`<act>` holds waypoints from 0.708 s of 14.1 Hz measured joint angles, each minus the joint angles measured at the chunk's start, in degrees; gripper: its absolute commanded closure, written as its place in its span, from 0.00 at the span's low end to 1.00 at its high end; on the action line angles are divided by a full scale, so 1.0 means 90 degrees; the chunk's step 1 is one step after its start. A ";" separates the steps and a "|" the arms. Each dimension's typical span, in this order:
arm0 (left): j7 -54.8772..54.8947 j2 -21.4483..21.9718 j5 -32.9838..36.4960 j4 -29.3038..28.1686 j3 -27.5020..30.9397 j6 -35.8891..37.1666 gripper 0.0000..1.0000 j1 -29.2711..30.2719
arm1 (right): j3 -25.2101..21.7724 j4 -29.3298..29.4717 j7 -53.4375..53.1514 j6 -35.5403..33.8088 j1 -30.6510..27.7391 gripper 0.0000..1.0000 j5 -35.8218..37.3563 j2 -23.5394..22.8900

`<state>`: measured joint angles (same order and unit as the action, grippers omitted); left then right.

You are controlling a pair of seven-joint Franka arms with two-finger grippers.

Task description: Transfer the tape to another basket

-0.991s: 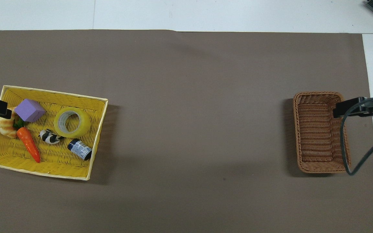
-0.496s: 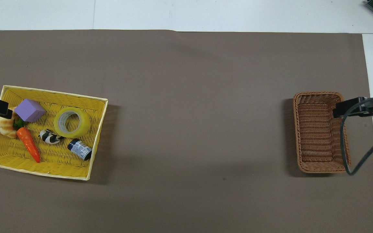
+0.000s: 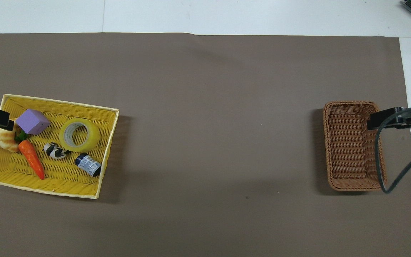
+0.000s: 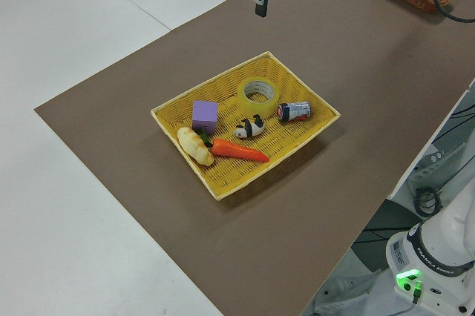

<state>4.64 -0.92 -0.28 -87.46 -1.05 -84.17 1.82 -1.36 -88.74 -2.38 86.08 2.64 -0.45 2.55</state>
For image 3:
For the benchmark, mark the brown wicker basket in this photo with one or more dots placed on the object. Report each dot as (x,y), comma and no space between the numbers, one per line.
(346,153)

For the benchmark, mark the yellow tape roll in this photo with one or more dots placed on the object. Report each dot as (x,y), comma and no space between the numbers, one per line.
(92,141)

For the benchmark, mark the yellow woven basket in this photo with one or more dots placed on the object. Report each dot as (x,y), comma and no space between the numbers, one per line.
(66,180)

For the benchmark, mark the blue and black battery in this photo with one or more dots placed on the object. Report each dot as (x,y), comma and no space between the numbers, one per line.
(88,164)

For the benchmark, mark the black and white toy cow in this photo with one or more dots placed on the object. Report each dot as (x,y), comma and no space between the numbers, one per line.
(55,151)

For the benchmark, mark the purple cube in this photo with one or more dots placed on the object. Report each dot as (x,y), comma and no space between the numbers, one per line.
(32,121)

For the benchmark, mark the orange toy carrot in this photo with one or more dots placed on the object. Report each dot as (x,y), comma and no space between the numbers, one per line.
(32,157)

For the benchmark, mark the toy croissant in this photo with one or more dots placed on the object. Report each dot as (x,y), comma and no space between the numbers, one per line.
(6,141)

